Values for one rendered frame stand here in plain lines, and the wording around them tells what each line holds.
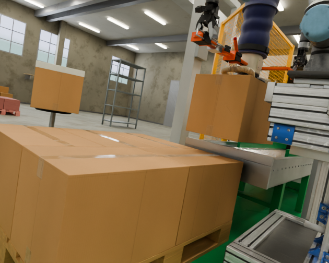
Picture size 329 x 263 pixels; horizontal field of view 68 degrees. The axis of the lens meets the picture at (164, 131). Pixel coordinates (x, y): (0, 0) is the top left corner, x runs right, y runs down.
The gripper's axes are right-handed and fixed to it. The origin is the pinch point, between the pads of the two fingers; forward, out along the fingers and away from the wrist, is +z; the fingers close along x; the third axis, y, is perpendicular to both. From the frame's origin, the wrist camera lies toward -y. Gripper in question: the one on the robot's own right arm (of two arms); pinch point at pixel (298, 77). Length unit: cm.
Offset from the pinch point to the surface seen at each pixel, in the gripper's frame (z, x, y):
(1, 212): 97, -62, 166
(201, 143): 60, -48, 39
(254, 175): 73, -3, 39
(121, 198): 74, -8, 144
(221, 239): 115, -9, 57
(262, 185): 78, 3, 39
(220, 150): 62, -31, 39
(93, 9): -325, -902, -306
